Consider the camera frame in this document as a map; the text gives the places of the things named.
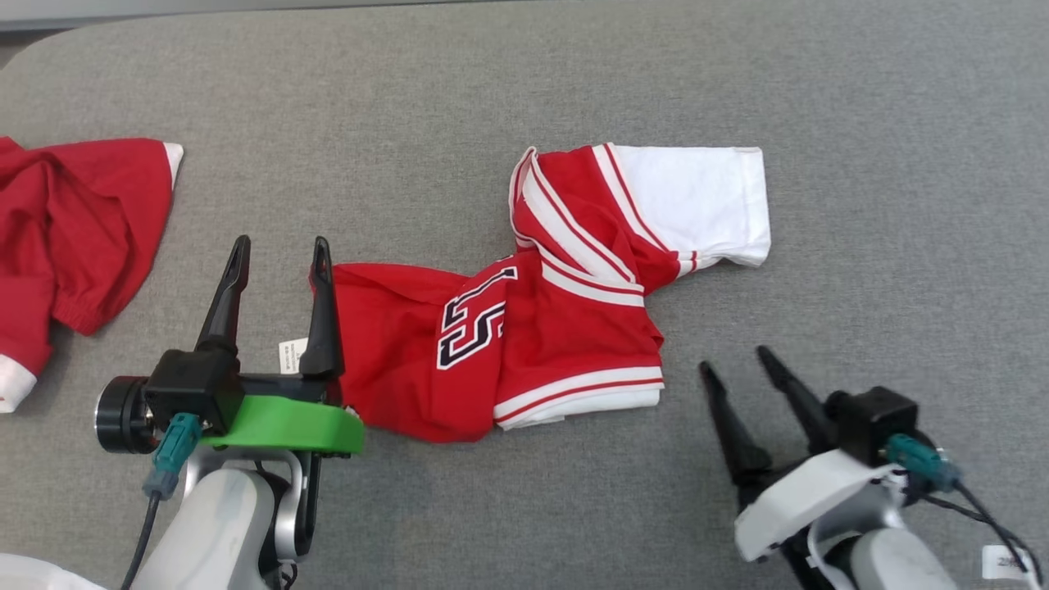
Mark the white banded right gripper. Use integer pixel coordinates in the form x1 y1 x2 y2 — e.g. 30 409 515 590
698 346 909 563

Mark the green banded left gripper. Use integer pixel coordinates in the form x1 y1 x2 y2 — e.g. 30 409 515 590
195 235 366 458

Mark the red jersey with white stripes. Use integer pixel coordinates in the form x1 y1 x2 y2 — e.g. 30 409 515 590
279 143 773 445

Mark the red garment with elastic hem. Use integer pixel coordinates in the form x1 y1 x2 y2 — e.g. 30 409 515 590
0 136 184 415

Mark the right arm teal plug cable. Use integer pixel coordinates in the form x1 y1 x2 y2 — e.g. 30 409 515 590
885 434 1046 587

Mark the arm teal plug cable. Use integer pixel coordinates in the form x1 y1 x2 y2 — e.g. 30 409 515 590
121 412 203 590
885 434 1046 587

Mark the left arm teal plug cable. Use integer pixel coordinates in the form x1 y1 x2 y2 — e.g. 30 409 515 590
121 412 203 590

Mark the white cable label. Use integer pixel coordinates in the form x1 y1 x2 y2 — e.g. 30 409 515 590
982 545 1030 583

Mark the white cable sleeve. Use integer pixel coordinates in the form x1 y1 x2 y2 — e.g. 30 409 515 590
0 553 107 590

